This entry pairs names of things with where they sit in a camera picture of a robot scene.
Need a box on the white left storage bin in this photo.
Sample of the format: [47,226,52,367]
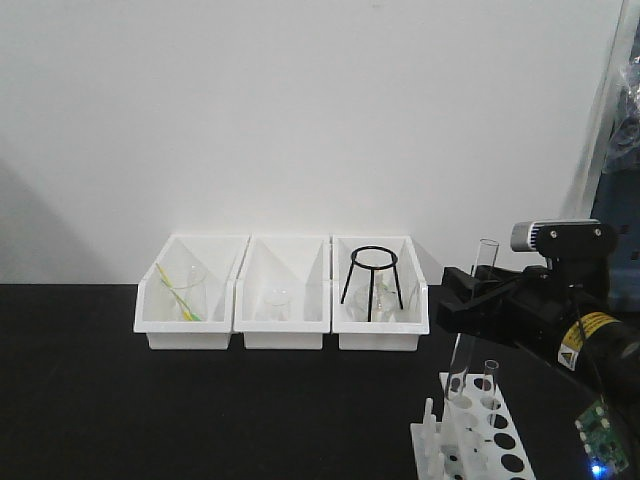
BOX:
[133,234,250,350]

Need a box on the yellow green stirring rod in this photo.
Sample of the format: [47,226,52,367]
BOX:
[155,263,201,321]

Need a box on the clear glass test tube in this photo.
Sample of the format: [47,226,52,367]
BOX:
[481,359,499,410]
[445,238,500,401]

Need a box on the white test tube rack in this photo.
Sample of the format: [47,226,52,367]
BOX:
[410,374,535,479]

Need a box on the clear glass beaker left bin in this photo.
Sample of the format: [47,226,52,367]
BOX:
[163,265,207,321]

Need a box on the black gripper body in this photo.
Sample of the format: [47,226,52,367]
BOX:
[504,264,608,360]

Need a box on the white storage bin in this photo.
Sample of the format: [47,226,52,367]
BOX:
[233,235,331,350]
[133,234,250,350]
[331,235,430,351]

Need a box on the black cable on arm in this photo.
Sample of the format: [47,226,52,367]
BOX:
[569,284,609,406]

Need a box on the black wire tripod stand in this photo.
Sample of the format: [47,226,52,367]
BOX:
[340,245,404,310]

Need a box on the clear glass flask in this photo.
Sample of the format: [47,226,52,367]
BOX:
[348,272,401,323]

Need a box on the small clear glass beaker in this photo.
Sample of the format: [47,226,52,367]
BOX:
[264,288,291,321]

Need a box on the white middle storage bin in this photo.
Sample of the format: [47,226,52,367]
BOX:
[233,235,331,350]

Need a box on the green circuit board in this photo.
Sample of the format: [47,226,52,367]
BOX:
[574,400,629,479]

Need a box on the black robot arm with labels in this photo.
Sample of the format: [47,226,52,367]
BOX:
[432,266,639,404]

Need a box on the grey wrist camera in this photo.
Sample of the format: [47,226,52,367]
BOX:
[510,219,602,252]

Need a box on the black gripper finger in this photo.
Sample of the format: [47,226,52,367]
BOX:
[439,266,515,303]
[435,281,520,343]

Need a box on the clear plastic bag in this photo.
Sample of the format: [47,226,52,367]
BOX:
[603,56,639,174]

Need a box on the white right storage bin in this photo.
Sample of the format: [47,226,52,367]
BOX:
[331,235,430,351]

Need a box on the grey-blue pegboard drying rack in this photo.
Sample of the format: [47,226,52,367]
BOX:
[592,32,639,312]

